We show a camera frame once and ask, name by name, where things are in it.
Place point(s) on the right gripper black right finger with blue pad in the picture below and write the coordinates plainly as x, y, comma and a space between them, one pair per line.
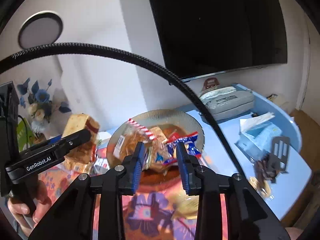
248, 216

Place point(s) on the black television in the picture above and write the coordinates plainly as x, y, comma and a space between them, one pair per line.
204, 37

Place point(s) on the toast bread slice packet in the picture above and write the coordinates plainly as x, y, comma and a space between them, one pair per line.
81, 158

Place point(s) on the black phone stand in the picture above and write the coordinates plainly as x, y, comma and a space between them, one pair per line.
275, 161

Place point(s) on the blue white artificial flowers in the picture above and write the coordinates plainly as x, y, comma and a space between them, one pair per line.
39, 104

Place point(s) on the brown glass bowl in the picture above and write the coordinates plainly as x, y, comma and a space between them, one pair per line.
169, 121

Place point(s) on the grey pouch bag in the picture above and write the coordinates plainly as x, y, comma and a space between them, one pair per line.
227, 102

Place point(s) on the green white book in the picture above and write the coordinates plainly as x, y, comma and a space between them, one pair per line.
25, 137

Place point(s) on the nuts in clear bag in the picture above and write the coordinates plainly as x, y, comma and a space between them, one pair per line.
262, 188

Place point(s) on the yellow snack packet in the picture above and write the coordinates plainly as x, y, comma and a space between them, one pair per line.
185, 206

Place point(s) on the clear bread bag red stripes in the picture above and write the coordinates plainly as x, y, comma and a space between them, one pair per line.
153, 139

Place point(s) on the round ring lamp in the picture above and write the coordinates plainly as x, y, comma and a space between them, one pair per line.
43, 27

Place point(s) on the person's left hand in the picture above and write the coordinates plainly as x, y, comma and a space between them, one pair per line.
29, 204

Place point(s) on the blue snack bag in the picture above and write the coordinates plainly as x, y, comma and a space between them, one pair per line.
182, 147

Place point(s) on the blue tissue box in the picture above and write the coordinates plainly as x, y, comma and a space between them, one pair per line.
256, 134

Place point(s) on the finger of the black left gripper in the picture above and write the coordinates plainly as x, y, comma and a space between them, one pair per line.
72, 141

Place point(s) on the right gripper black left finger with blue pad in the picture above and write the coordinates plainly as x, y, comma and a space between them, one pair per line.
72, 215

